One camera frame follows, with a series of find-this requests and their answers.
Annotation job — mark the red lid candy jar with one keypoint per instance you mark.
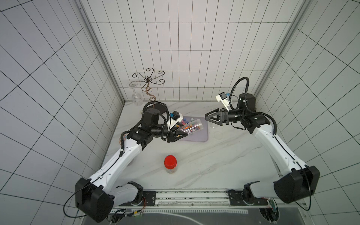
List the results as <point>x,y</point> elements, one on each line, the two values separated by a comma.
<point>170,163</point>

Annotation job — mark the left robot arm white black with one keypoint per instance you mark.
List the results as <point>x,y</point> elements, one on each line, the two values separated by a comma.
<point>96,196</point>

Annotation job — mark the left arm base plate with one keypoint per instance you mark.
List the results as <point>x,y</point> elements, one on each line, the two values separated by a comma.
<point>149,196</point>

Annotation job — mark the clear jar with colourful candies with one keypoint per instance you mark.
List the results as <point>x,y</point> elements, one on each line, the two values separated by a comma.
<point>214,126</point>

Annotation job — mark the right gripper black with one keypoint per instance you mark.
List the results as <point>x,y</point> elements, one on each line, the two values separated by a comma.
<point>223,116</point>

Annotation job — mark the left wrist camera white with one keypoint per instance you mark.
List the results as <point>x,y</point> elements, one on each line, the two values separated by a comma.
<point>175,117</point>

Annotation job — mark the small clear jar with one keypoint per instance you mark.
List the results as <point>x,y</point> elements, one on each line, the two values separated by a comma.
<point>192,127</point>

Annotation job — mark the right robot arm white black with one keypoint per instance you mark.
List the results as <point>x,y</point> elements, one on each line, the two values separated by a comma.
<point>298,180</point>

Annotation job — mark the clear jar lid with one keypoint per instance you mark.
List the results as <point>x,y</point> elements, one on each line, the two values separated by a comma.
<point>218,135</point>

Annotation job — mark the metal glass holder stand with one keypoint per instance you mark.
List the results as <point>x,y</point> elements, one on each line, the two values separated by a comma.
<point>148,80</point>

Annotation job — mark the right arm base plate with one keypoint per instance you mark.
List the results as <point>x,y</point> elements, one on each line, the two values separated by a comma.
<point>237,198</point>

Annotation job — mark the aluminium mounting rail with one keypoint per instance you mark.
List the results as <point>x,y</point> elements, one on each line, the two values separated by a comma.
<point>211,201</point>

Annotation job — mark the hanging wine glass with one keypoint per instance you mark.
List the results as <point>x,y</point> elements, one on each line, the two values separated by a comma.
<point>136,97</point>

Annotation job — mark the lilac plastic tray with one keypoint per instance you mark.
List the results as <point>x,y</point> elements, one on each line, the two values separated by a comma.
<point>199,136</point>

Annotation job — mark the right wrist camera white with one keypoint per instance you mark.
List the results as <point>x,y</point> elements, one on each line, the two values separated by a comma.
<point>223,98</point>

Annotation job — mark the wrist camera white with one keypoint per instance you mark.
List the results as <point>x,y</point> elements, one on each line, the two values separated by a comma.
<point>223,98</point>
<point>175,117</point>

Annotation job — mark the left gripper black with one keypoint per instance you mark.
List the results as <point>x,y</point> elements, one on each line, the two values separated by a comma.
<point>173,137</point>

